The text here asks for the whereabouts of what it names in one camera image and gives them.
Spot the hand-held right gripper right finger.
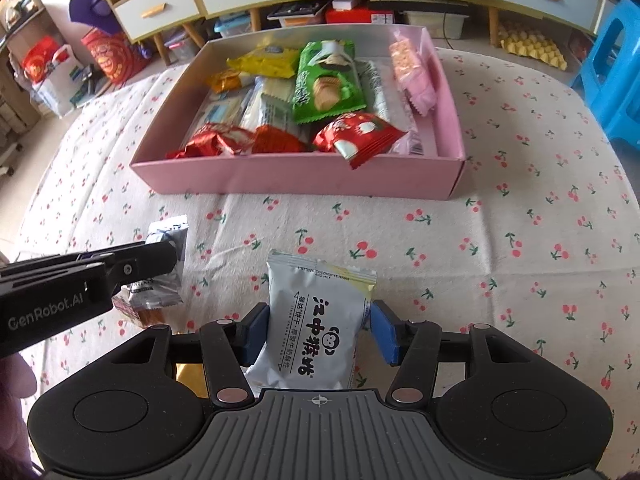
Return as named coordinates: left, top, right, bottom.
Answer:
left=369, top=299, right=537, bottom=405

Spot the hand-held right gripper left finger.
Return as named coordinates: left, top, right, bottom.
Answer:
left=107, top=302, right=271, bottom=407

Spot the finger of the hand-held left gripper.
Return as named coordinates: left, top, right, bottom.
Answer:
left=0, top=241, right=181, bottom=290

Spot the pink cardboard box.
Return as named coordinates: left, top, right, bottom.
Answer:
left=129, top=26, right=467, bottom=202

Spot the green snack packet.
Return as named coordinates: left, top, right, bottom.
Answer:
left=291, top=40, right=367, bottom=124

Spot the brown snack packet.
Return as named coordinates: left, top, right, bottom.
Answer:
left=111, top=296, right=168, bottom=330

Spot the gold snack packet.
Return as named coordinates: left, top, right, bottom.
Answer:
left=172, top=361, right=208, bottom=402

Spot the cherry print tablecloth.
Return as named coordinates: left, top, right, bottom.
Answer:
left=20, top=47, right=640, bottom=411

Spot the crumpled red foil packet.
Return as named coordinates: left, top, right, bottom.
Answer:
left=166, top=121, right=257, bottom=160

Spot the clear-wrapped cracker packet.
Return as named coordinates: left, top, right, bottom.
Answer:
left=184, top=96, right=252, bottom=142

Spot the plain red snack packet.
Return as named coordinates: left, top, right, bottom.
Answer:
left=251, top=125, right=310, bottom=155

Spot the clear plastic snack packet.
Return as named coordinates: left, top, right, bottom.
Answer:
left=392, top=125, right=426, bottom=157

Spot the white shopping bag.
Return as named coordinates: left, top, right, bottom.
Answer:
left=31, top=45, right=97, bottom=117

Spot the red and white snack packet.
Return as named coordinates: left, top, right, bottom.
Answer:
left=311, top=111, right=407, bottom=172

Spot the small orange snack packet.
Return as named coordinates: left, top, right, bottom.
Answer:
left=206, top=70, right=252, bottom=94

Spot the white long snack packet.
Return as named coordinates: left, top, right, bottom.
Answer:
left=239, top=76, right=297, bottom=133

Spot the red gift bag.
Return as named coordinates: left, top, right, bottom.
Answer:
left=20, top=36, right=62, bottom=85

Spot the yellow snack packet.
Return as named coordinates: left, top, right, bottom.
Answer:
left=226, top=44, right=302, bottom=80

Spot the silver striped snack packet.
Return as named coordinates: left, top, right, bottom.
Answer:
left=366, top=59, right=393, bottom=123

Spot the blue-lidded storage bin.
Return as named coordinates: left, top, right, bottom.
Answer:
left=214, top=11, right=254, bottom=39

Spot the pink snack packet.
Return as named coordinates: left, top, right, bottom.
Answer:
left=389, top=36, right=437, bottom=117

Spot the white storage bin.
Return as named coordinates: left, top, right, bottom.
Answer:
left=404, top=9, right=469, bottom=41

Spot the red cardboard box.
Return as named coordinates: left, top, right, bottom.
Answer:
left=324, top=4, right=397, bottom=27

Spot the yellow egg tray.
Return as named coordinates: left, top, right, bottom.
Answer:
left=496, top=20, right=570, bottom=70

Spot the blue plastic stool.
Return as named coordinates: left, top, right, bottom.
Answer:
left=571, top=0, right=640, bottom=150

